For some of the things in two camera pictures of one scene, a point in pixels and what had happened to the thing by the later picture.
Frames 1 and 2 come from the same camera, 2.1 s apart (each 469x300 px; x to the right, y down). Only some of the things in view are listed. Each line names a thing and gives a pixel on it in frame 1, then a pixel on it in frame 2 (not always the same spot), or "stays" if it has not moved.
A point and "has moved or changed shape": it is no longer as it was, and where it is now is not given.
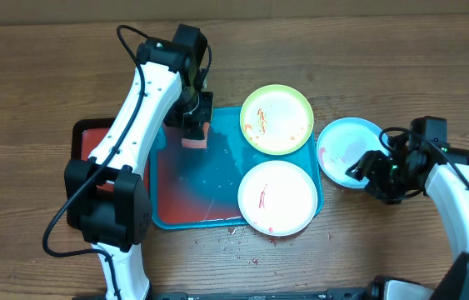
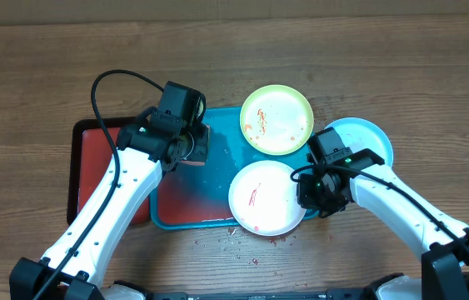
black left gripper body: [190, 109] to [188, 142]
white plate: [277, 197] has moved or changed shape
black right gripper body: [390, 178] to [321, 195]
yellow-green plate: [276, 119] stays
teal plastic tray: [199, 187] stays
